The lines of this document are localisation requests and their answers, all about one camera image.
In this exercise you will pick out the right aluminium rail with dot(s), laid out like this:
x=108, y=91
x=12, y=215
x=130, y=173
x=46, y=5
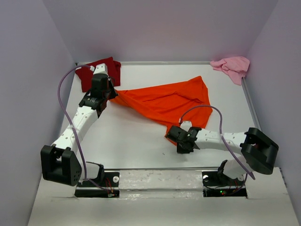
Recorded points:
x=250, y=104

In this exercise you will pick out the aluminium rail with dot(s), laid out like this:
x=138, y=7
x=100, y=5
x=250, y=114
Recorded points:
x=250, y=104
x=173, y=168
x=165, y=63

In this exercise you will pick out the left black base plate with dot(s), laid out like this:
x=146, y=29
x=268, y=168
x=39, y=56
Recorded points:
x=107, y=188

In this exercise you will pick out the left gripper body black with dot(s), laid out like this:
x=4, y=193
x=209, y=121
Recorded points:
x=110, y=93

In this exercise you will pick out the folded dark red t-shirt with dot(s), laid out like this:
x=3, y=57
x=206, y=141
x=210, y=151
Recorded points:
x=85, y=75

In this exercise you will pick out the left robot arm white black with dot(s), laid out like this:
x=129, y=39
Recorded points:
x=63, y=162

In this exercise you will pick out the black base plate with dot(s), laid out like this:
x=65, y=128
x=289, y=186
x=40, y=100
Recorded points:
x=107, y=188
x=223, y=188

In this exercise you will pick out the front aluminium rail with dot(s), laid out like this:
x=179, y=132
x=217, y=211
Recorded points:
x=173, y=168

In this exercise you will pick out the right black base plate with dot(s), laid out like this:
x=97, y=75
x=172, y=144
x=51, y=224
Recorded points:
x=223, y=188

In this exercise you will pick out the back aluminium rail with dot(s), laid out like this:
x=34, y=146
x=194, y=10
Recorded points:
x=165, y=63

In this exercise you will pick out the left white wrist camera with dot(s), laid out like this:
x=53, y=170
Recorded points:
x=99, y=69

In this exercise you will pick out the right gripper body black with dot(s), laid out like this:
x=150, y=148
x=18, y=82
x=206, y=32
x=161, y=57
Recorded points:
x=181, y=149

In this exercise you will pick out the orange t-shirt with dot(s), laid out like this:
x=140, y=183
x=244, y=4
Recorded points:
x=165, y=104

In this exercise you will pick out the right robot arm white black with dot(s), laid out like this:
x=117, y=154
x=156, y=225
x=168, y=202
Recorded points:
x=252, y=151

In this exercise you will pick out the pink t-shirt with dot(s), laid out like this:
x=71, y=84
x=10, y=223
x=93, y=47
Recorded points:
x=235, y=67

